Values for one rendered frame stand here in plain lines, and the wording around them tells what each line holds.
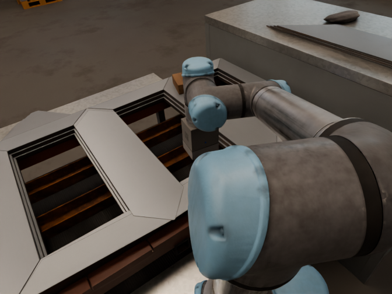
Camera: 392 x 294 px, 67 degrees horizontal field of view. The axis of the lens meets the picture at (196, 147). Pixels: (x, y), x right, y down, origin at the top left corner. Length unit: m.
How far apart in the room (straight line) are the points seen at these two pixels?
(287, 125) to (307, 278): 0.34
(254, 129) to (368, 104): 0.42
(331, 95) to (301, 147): 1.06
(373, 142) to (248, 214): 0.13
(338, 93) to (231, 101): 0.75
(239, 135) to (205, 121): 0.54
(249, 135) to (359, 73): 0.45
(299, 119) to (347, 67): 0.83
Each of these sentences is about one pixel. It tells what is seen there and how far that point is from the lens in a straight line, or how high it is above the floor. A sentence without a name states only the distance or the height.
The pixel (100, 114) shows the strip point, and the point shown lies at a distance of 1.38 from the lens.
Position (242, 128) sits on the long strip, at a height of 0.87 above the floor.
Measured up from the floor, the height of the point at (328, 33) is 1.07.
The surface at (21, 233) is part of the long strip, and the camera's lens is 1.02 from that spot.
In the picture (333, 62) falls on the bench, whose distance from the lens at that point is 1.29.
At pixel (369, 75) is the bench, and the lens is 1.22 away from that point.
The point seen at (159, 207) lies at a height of 0.87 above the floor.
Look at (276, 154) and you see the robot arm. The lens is 0.26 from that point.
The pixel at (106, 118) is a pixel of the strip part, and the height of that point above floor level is 0.87.
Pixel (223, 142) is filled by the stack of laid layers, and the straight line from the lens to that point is 1.15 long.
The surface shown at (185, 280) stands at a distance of 0.99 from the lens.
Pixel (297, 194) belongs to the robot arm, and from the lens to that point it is 0.24.
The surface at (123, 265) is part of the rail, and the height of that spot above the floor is 0.83.
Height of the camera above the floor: 1.58
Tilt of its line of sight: 41 degrees down
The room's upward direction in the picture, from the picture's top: 5 degrees counter-clockwise
